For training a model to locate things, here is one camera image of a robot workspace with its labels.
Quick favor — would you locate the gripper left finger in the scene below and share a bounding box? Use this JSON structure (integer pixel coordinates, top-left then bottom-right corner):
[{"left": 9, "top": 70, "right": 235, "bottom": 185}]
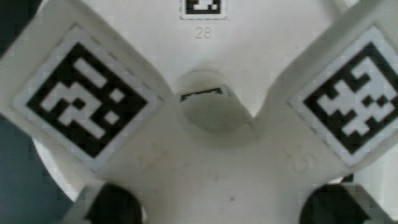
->
[{"left": 59, "top": 182, "right": 144, "bottom": 224}]

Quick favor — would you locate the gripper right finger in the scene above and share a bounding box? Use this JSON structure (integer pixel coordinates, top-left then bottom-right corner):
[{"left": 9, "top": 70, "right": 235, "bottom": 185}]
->
[{"left": 299, "top": 183, "right": 391, "bottom": 224}]

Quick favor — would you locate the white cylindrical table leg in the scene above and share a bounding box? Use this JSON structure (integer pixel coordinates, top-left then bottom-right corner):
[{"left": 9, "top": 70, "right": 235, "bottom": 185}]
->
[{"left": 176, "top": 70, "right": 253, "bottom": 134}]

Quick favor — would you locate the white cross-shaped table base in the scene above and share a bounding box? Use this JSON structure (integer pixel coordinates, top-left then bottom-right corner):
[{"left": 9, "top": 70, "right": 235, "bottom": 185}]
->
[{"left": 0, "top": 0, "right": 398, "bottom": 224}]

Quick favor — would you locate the white round table top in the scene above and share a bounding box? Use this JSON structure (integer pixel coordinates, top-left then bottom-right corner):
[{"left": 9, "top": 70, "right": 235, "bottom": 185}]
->
[{"left": 36, "top": 0, "right": 398, "bottom": 185}]

